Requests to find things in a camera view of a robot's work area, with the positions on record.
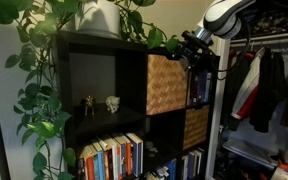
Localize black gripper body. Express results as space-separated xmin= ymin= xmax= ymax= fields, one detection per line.
xmin=179 ymin=31 xmax=211 ymax=64

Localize woven bamboo basket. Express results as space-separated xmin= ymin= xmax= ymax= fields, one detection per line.
xmin=146 ymin=54 xmax=187 ymax=115
xmin=183 ymin=106 xmax=209 ymax=149

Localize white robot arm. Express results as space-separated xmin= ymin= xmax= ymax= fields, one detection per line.
xmin=175 ymin=0 xmax=255 ymax=63

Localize books on upper right shelf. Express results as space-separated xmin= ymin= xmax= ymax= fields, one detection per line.
xmin=187 ymin=70 xmax=211 ymax=106

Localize books on shelf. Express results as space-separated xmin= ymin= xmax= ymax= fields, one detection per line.
xmin=77 ymin=133 xmax=144 ymax=180
xmin=181 ymin=148 xmax=204 ymax=180
xmin=187 ymin=70 xmax=211 ymax=106

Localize small stones on shelf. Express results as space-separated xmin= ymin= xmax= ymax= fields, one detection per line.
xmin=145 ymin=141 xmax=158 ymax=157

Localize books on bottom right shelf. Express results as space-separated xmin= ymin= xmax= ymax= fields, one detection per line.
xmin=181 ymin=148 xmax=204 ymax=180

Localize white closet shelf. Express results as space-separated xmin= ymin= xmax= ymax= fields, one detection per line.
xmin=222 ymin=139 xmax=277 ymax=169

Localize books on lower left shelf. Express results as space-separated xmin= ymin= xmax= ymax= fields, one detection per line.
xmin=77 ymin=133 xmax=144 ymax=180

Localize white red hanging jacket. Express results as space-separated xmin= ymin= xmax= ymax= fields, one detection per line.
xmin=231 ymin=48 xmax=265 ymax=120

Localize black hanging jacket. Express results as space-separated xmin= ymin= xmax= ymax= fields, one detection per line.
xmin=250 ymin=47 xmax=287 ymax=133

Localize black cube bookshelf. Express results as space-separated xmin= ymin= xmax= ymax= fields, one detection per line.
xmin=56 ymin=32 xmax=219 ymax=180

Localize white elephant figurine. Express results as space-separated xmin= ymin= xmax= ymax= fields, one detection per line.
xmin=105 ymin=96 xmax=120 ymax=113

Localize white plant pot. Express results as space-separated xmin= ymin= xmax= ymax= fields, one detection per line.
xmin=75 ymin=0 xmax=121 ymax=39

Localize gold figurine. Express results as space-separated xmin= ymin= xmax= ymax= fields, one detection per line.
xmin=81 ymin=96 xmax=95 ymax=115

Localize blue books bottom middle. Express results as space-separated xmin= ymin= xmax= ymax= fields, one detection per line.
xmin=146 ymin=158 xmax=177 ymax=180

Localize green pothos plant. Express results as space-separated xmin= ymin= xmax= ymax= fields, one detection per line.
xmin=0 ymin=0 xmax=175 ymax=180

